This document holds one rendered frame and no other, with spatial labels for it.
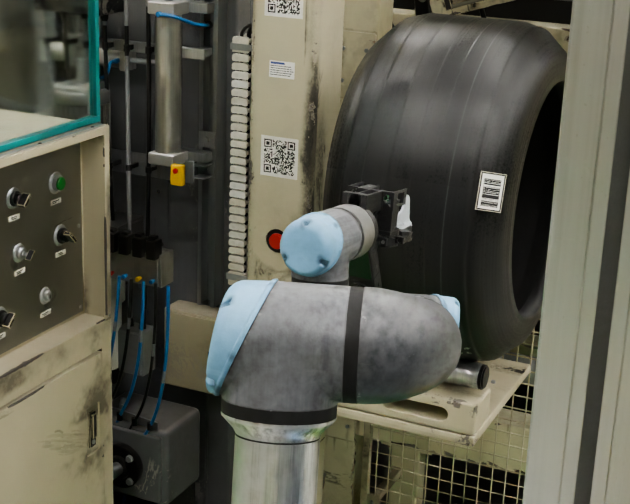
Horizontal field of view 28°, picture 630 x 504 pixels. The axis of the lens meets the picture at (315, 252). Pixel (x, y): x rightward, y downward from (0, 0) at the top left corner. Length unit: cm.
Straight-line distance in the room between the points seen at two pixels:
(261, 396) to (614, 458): 54
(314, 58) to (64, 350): 69
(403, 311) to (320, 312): 8
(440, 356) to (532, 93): 88
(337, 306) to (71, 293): 122
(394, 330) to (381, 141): 83
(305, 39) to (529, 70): 41
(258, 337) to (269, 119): 112
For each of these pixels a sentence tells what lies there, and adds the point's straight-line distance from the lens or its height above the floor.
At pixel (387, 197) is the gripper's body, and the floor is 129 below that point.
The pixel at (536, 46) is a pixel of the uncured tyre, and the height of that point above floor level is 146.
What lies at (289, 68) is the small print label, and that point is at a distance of 225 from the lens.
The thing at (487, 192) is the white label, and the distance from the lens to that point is 195.
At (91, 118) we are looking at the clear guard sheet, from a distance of 230.
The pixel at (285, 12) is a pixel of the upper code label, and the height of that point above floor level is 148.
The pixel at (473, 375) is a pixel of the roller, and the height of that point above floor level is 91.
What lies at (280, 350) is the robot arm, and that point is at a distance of 119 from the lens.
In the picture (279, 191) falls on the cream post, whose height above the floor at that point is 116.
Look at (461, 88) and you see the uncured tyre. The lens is 200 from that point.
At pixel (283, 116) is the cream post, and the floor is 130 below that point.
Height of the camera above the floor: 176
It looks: 18 degrees down
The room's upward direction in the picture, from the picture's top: 2 degrees clockwise
